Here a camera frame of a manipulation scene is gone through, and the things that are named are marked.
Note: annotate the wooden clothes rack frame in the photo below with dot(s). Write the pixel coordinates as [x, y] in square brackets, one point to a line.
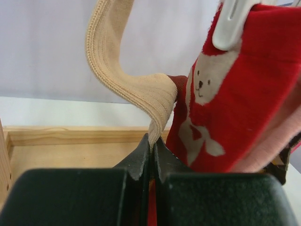
[28, 147]

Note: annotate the pink sock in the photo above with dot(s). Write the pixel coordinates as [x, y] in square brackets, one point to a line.
[282, 128]

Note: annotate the brown yellow diamond sock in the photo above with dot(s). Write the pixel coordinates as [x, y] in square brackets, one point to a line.
[279, 166]

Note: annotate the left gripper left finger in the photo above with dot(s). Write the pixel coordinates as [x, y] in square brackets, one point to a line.
[83, 197]

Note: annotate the red bear sock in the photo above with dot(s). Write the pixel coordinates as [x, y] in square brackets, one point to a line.
[222, 109]

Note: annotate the white clip drying hanger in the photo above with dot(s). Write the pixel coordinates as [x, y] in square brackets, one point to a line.
[258, 28]

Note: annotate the beige striped sock maroon toe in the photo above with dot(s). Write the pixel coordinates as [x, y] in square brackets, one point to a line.
[154, 94]

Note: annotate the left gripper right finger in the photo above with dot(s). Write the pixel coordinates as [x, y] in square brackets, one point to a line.
[187, 198]

